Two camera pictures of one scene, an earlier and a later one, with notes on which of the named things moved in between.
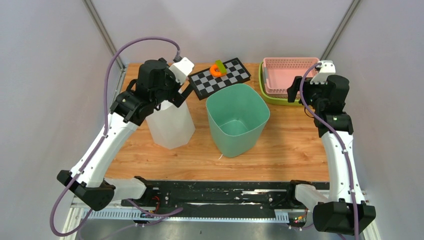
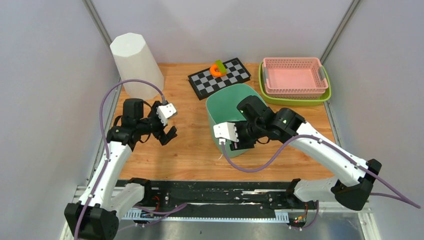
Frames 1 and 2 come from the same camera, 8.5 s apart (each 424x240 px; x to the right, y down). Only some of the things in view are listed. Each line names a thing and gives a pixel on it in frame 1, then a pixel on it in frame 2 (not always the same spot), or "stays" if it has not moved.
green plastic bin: x=237 y=116 stays
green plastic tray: x=267 y=99 stays
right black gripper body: x=312 y=92 to x=248 y=133
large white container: x=171 y=127 to x=134 y=61
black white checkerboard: x=204 y=83 stays
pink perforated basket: x=279 y=72 stays
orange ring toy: x=215 y=72 stays
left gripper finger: x=187 y=91 to x=172 y=133
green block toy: x=221 y=66 stays
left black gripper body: x=170 y=92 to x=151 y=125
